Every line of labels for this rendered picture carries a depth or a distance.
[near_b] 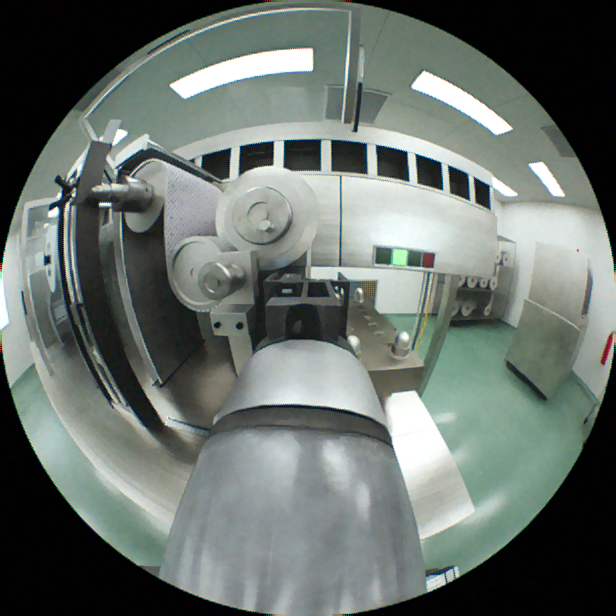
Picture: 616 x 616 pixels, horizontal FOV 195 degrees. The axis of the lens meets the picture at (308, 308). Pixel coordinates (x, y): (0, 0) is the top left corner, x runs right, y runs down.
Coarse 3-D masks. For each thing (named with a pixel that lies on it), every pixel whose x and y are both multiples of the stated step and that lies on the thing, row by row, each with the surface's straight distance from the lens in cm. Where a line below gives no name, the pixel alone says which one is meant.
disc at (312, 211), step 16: (240, 176) 28; (256, 176) 28; (288, 176) 27; (224, 192) 29; (304, 192) 26; (224, 208) 28; (224, 224) 28; (224, 240) 28; (304, 240) 25; (288, 256) 25
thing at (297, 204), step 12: (252, 180) 27; (264, 180) 27; (276, 180) 26; (240, 192) 27; (288, 192) 25; (228, 204) 27; (300, 204) 25; (228, 216) 27; (300, 216) 25; (228, 228) 27; (300, 228) 24; (240, 240) 26; (288, 240) 24; (264, 252) 25; (276, 252) 25
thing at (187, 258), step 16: (192, 240) 31; (208, 240) 29; (176, 256) 34; (192, 256) 32; (208, 256) 30; (176, 272) 34; (192, 272) 32; (176, 288) 34; (192, 288) 33; (192, 304) 33; (208, 304) 31
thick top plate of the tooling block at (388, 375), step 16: (352, 304) 57; (368, 304) 59; (352, 320) 45; (368, 320) 47; (384, 320) 48; (368, 336) 39; (384, 336) 40; (368, 352) 33; (384, 352) 34; (368, 368) 30; (384, 368) 30; (400, 368) 31; (416, 368) 33; (384, 384) 32; (400, 384) 34; (416, 384) 36
